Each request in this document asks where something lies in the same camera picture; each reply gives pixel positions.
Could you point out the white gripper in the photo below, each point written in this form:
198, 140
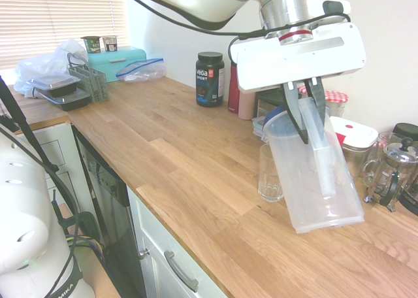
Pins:
300, 61

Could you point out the clear plastic pitcher blue lid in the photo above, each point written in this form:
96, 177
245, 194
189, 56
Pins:
303, 187

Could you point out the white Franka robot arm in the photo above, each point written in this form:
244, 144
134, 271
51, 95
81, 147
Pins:
196, 0

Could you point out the red water bottle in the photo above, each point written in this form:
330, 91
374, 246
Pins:
233, 95

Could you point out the jar red checkered lid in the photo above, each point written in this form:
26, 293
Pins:
336, 97

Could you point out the glass container blue clip lid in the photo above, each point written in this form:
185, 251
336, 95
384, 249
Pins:
258, 128

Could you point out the pink tumbler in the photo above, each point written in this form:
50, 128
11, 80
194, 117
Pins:
246, 106

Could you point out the glass container white lid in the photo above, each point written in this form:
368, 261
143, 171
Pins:
357, 134

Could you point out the clear drinking glass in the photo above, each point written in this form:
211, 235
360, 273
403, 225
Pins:
267, 180

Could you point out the black Vega protein tub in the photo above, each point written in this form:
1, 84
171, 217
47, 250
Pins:
209, 82

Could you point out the glass jar black lid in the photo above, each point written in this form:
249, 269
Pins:
406, 129

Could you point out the glass french press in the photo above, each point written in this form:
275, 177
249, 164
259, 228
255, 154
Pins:
396, 170

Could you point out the clear zip bag blue seal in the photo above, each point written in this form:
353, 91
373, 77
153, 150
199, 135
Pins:
143, 71

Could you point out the teal bread box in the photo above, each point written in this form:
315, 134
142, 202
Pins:
111, 67

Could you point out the brown yogurt cup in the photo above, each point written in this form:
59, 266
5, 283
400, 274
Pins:
110, 43

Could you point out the white cabinet drawer front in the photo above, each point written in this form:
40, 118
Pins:
156, 242

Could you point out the grey cutlery basket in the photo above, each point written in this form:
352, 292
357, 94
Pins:
94, 85

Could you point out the green yogurt cup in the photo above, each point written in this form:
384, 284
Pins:
92, 44

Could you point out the black dishwasher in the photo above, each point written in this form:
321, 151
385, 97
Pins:
111, 206

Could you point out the metal cabinet knob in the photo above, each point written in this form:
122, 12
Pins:
143, 254

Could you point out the black takeout container clear lid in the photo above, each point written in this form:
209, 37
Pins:
54, 82
73, 101

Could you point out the white cabinet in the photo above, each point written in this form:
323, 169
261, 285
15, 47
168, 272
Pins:
62, 138

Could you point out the dark green clamp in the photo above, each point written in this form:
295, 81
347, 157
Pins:
86, 223

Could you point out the cream window blinds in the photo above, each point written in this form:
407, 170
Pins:
58, 20

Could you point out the white plastic bag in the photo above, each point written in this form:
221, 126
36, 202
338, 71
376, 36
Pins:
49, 61

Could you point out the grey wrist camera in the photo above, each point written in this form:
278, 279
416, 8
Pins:
334, 6

